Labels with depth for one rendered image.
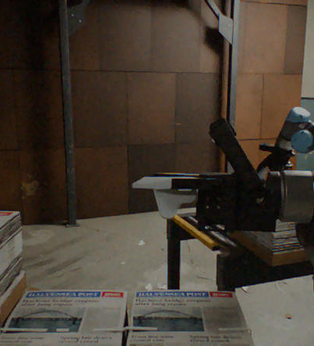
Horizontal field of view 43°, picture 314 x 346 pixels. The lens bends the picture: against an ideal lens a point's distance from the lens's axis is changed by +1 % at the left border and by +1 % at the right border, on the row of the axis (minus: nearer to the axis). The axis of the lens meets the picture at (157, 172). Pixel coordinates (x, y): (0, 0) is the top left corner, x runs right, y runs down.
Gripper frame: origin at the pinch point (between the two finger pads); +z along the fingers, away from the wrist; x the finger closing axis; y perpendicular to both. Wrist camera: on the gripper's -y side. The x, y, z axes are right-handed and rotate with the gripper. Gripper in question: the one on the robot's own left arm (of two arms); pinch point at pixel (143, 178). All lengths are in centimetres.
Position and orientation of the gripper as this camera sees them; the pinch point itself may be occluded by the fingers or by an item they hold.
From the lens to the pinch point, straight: 61.8
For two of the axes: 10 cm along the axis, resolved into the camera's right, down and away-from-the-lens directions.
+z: -9.9, -0.3, 1.4
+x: 1.4, -0.5, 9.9
